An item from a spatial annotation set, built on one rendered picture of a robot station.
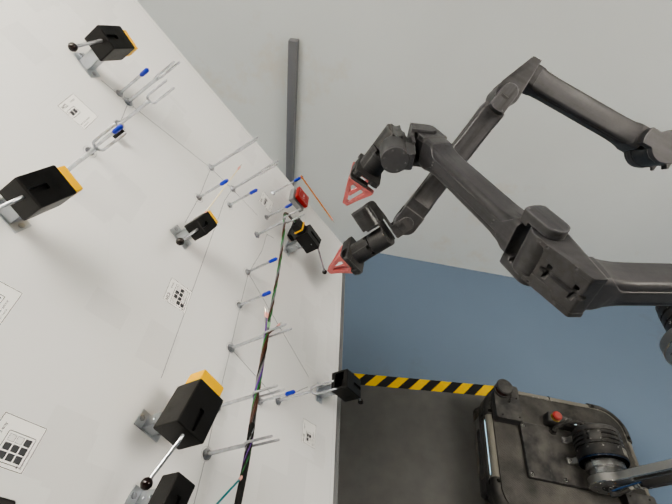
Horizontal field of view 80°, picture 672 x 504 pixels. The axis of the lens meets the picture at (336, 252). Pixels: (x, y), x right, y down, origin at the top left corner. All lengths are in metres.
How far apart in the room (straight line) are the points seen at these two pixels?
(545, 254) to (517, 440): 1.38
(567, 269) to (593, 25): 1.65
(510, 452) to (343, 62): 1.85
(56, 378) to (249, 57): 1.85
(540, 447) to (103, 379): 1.67
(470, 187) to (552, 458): 1.41
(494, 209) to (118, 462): 0.66
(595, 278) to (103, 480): 0.68
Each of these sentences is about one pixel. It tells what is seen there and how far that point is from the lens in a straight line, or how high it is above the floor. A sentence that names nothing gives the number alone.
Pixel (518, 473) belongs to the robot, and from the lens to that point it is 1.90.
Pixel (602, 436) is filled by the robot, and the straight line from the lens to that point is 1.94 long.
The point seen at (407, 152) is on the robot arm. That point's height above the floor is 1.45.
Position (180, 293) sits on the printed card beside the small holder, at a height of 1.27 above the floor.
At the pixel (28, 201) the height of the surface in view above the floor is 1.53.
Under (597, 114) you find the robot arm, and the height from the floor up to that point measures 1.49.
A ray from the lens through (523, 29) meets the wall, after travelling 2.12.
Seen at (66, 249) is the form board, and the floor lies 1.42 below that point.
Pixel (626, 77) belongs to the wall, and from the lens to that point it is 2.32.
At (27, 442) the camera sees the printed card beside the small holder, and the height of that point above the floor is 1.35.
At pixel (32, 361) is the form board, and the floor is 1.38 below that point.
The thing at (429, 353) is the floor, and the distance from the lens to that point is 2.31.
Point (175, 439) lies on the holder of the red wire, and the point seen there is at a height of 1.29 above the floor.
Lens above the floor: 1.85
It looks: 44 degrees down
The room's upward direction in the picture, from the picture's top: 8 degrees clockwise
